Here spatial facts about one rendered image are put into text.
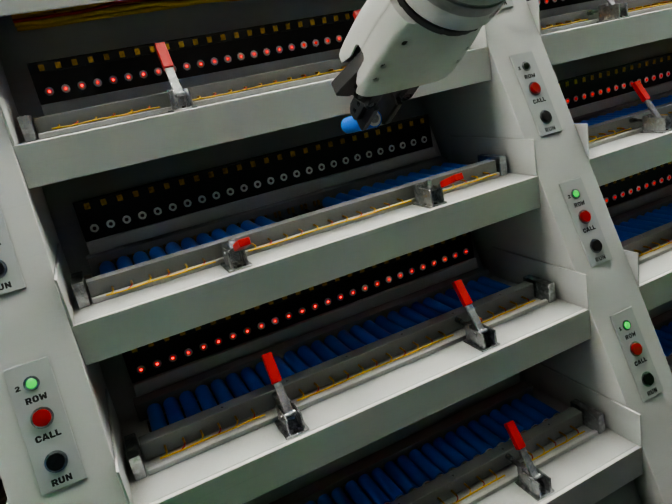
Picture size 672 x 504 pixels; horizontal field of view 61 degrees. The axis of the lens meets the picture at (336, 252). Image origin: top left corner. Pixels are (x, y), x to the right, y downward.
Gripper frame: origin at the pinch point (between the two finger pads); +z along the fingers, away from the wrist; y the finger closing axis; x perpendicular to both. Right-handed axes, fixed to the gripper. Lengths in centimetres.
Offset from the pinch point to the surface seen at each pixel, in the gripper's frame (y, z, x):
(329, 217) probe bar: 1.7, 18.6, 4.4
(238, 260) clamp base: 14.7, 17.6, 6.4
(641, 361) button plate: -32, 18, 37
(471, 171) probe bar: -20.7, 18.3, 4.2
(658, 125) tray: -54, 15, 7
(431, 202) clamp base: -10.4, 14.9, 7.6
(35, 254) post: 34.2, 13.6, 0.5
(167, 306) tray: 24.0, 15.3, 9.4
